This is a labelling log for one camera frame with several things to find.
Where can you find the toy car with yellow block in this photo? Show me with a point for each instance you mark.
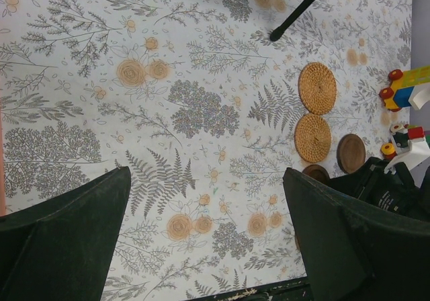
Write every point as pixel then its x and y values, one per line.
pixel 407 89

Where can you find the black music stand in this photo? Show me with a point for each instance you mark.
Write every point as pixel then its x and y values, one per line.
pixel 277 33

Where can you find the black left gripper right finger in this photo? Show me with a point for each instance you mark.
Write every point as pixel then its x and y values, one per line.
pixel 353 250

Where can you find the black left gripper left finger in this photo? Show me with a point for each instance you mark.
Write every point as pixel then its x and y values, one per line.
pixel 62 248

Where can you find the woven rattan coaster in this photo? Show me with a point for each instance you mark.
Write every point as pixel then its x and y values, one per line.
pixel 317 88
pixel 312 138

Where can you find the floral patterned table mat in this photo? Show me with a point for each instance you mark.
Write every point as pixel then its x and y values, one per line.
pixel 195 99

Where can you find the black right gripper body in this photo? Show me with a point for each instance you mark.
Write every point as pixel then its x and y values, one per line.
pixel 393 192

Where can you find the dark walnut coaster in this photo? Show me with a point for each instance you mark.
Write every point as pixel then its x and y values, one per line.
pixel 351 153
pixel 317 172

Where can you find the blue green purple block toy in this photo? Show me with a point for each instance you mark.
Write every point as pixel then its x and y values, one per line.
pixel 406 138

